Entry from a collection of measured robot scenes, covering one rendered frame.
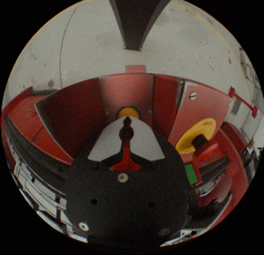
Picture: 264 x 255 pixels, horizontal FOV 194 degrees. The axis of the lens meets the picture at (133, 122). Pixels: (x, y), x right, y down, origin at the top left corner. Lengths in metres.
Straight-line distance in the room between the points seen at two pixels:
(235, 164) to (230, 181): 0.19
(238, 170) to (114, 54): 1.73
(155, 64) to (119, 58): 0.36
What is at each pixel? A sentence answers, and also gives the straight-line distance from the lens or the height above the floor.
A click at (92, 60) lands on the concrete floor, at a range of 0.93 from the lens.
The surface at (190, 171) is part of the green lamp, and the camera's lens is 0.20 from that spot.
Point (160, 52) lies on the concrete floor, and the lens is 0.91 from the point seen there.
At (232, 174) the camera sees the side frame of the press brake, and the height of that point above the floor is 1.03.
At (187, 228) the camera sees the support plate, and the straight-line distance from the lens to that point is 0.32.
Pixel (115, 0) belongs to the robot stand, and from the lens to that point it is 0.31.
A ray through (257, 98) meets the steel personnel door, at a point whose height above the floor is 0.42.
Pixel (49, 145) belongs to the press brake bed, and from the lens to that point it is 0.41.
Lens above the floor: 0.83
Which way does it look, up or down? 53 degrees down
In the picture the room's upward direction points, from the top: 178 degrees clockwise
